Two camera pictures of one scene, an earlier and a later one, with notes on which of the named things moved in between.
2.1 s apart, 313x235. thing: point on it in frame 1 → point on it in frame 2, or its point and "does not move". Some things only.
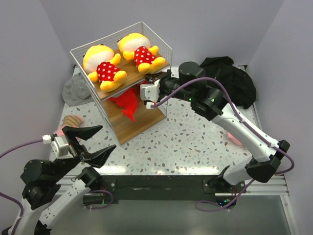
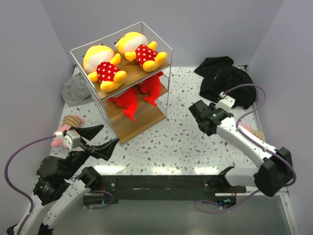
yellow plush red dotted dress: [100, 62] does not move
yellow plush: [137, 46] does not move
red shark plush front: [128, 99] does not move
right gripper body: [169, 84] → [201, 128]
